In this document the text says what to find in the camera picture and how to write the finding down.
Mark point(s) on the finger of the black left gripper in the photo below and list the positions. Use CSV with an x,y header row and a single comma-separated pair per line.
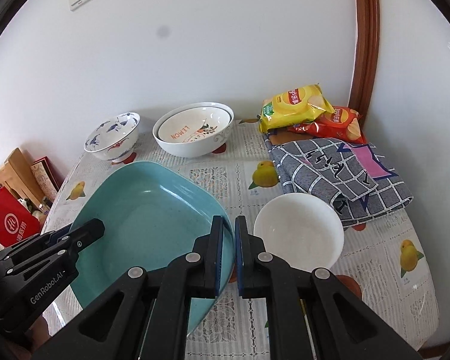
x,y
32,251
64,236

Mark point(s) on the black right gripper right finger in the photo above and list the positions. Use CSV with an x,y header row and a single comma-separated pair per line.
x,y
311,315

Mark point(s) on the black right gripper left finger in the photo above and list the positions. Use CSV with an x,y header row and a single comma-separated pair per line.
x,y
144,314

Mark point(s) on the teal square plate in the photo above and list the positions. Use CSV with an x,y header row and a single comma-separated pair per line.
x,y
151,216

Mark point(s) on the red paper bag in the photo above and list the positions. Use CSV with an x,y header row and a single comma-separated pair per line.
x,y
16,222

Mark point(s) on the patterned gift box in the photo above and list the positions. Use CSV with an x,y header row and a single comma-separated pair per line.
x,y
47,177

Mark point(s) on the fruit print tablecloth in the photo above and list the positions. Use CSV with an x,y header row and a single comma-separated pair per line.
x,y
236,328

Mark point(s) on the small white bowl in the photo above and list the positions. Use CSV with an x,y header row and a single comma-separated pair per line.
x,y
302,229

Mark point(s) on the blue patterned porcelain bowl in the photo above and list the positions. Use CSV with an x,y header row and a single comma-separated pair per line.
x,y
114,139

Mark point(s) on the grey checked cloth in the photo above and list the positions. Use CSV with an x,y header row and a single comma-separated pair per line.
x,y
355,180

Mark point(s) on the large white bowl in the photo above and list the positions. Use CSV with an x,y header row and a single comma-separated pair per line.
x,y
196,148

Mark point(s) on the lemon print inner bowl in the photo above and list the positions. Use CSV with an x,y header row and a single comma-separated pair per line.
x,y
193,124

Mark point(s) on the red chips bag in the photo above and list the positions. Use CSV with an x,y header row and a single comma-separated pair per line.
x,y
342,124

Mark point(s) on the yellow chips bag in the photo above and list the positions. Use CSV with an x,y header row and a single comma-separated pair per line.
x,y
293,107

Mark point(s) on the brown wooden door frame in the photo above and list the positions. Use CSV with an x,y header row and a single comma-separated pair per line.
x,y
366,56

